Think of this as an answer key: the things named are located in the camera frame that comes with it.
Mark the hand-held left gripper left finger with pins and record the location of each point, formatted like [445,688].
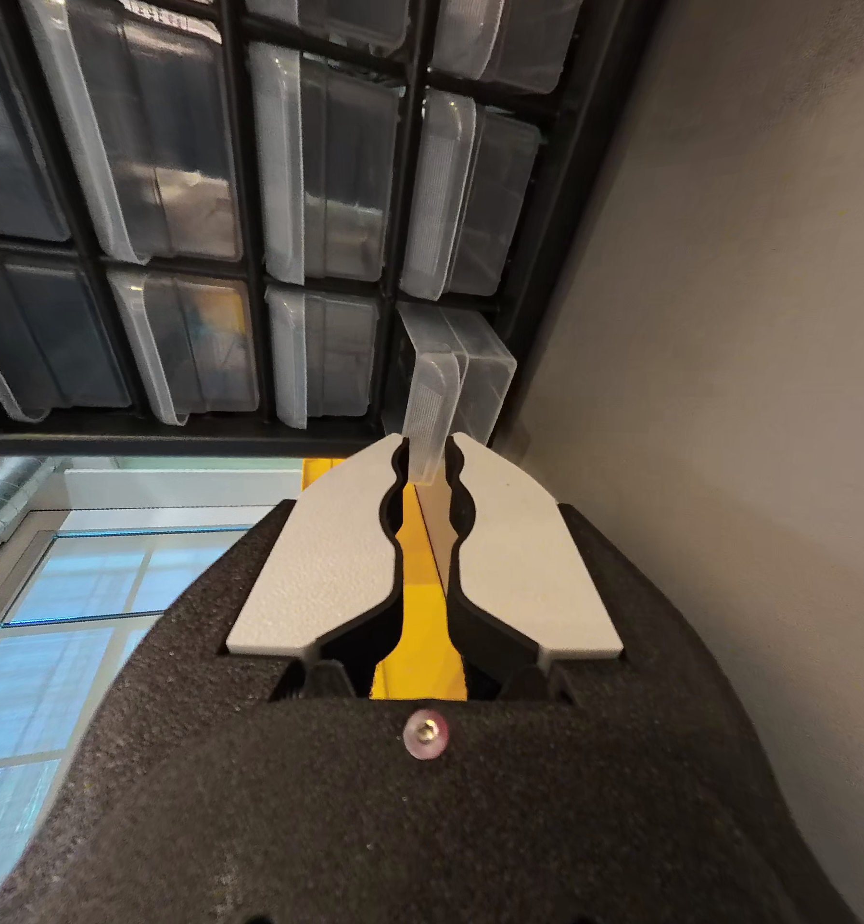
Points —
[317,578]

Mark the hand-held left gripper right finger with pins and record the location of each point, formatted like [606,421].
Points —
[536,578]

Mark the yellow plastic bin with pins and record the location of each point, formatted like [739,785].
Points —
[425,635]

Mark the clear plastic drawer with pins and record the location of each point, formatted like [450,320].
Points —
[454,368]

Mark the black drawer cabinet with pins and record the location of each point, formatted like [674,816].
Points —
[577,188]

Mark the glass partition wall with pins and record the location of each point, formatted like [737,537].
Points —
[57,650]

